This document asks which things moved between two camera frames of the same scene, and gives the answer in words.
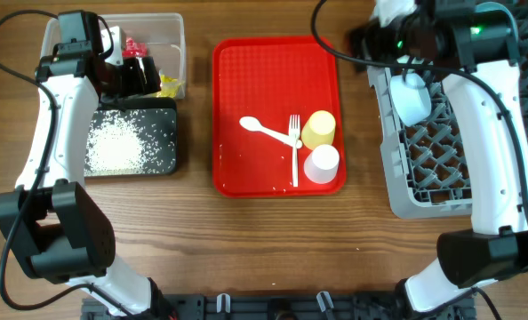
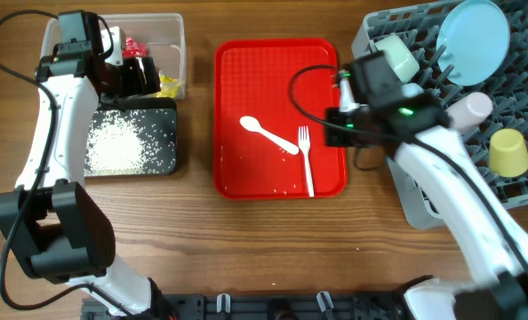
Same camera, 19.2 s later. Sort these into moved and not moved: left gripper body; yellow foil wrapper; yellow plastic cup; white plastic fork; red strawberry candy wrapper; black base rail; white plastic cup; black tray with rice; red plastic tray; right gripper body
Moved: yellow plastic cup; right gripper body; white plastic cup; white plastic fork
Not moved: black base rail; black tray with rice; red plastic tray; yellow foil wrapper; red strawberry candy wrapper; left gripper body
